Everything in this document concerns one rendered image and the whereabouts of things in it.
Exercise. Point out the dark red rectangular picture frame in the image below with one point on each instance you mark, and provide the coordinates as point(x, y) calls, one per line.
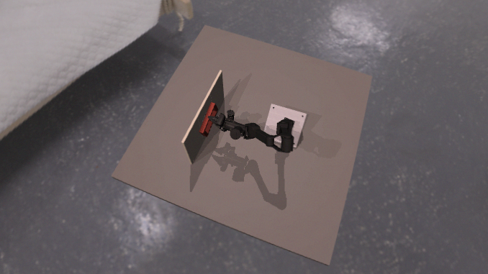
point(207, 124)

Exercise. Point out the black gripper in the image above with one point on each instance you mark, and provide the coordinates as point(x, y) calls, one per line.
point(221, 122)

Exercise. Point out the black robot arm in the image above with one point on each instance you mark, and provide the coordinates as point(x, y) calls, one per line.
point(252, 130)

